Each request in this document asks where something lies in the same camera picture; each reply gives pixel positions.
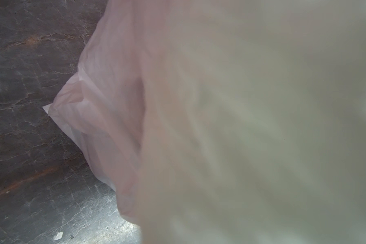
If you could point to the white plastic bag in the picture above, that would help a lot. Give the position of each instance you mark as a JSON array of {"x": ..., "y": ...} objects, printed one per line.
[{"x": 226, "y": 122}]

